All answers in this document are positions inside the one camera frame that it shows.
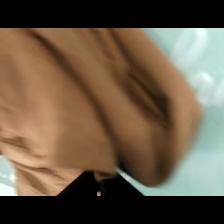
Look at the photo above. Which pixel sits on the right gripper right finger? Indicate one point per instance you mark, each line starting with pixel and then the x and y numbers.
pixel 120 187

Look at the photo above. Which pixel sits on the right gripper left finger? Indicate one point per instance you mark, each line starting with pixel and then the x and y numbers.
pixel 81 186

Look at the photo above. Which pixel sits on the brown T-shirt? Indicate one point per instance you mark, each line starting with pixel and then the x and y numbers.
pixel 83 100

